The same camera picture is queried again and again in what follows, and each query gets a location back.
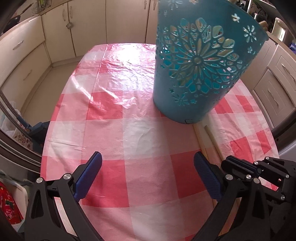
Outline blue handled metal mop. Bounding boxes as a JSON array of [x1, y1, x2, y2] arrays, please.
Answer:
[[1, 90, 50, 154]]

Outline teal perforated plastic basket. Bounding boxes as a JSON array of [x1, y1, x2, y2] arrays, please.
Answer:
[[153, 0, 268, 124]]

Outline pink checkered plastic tablecloth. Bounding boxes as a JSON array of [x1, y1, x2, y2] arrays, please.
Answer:
[[40, 43, 280, 241]]

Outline white lower kitchen cabinets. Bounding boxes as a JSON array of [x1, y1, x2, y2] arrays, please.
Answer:
[[1, 1, 295, 126]]

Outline round wooden chopstick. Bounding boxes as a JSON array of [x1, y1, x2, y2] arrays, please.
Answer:
[[204, 126, 225, 161]]

